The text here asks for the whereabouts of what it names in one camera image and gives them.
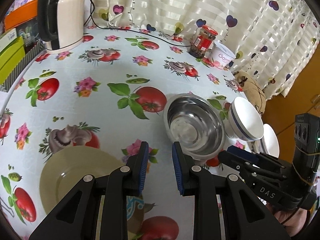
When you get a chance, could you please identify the white bowl blue stripe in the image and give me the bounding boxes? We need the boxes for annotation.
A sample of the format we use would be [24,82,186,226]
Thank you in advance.
[225,96,264,141]

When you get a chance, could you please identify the stainless steel bowl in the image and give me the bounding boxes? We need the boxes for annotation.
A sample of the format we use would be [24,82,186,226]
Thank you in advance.
[163,94,226,161]

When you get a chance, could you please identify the beige plate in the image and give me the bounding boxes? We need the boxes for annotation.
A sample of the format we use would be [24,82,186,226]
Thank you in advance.
[39,146,146,233]

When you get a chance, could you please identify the person right hand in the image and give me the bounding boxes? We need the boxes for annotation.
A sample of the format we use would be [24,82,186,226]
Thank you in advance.
[266,203,311,233]

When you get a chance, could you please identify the tan knitted cloth bundle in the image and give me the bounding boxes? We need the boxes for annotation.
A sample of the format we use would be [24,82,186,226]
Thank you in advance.
[234,71,266,115]

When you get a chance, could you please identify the floral vinyl tablecloth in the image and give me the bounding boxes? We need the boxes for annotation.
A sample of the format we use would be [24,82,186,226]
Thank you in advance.
[1,28,244,239]

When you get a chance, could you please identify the white yogurt tub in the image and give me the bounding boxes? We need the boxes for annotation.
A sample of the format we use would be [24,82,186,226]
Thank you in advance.
[209,41,235,69]

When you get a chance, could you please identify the red lid sauce jar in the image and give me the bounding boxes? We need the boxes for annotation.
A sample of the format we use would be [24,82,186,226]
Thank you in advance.
[189,25,218,59]

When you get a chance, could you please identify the heart pattern curtain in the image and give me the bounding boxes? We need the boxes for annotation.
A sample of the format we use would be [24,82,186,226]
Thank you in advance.
[92,0,319,98]

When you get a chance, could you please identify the chevron pattern tray box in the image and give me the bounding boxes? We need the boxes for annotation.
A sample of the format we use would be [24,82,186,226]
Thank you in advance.
[1,41,44,92]

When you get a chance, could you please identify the lime green box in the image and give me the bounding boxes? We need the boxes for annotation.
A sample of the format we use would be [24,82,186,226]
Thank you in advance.
[0,37,25,85]

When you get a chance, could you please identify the white green flat box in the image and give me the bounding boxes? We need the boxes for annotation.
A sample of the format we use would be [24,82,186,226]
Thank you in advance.
[0,28,17,53]

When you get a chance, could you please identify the white electric kettle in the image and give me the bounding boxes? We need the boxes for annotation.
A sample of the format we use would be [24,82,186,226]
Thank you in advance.
[37,0,85,54]

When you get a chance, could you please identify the orange box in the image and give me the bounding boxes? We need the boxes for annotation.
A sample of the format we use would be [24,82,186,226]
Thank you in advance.
[4,0,38,31]

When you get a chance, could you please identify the black power cable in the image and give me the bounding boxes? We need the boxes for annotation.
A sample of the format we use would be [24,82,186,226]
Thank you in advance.
[82,0,192,48]

